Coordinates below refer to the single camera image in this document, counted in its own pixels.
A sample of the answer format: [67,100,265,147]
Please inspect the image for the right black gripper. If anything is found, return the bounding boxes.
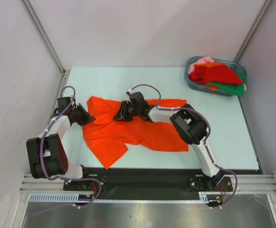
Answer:
[113,101,141,122]

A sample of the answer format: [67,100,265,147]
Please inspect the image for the orange t shirt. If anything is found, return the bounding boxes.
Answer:
[82,96,189,169]
[204,83,219,91]

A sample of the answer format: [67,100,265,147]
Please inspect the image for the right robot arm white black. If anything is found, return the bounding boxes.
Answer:
[113,92,223,190]

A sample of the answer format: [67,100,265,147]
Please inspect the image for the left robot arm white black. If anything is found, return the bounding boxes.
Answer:
[26,97,95,190]

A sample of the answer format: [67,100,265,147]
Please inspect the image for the pink t shirt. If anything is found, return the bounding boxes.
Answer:
[188,56,214,75]

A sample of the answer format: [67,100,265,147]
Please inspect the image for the red t shirt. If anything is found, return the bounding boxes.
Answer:
[189,64,243,85]

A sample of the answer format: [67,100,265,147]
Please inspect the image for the green t shirt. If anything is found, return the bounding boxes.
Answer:
[210,74,247,96]

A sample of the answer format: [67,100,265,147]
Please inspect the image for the blue plastic basket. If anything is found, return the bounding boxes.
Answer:
[184,56,247,96]

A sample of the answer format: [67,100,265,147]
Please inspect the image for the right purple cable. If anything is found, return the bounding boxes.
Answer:
[128,84,238,209]

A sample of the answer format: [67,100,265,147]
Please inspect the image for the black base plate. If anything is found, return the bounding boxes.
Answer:
[63,168,235,200]

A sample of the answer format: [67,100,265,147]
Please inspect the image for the white slotted cable duct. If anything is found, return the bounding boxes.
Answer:
[29,193,221,204]

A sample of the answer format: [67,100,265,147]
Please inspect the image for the aluminium frame rail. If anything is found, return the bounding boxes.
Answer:
[236,174,276,194]

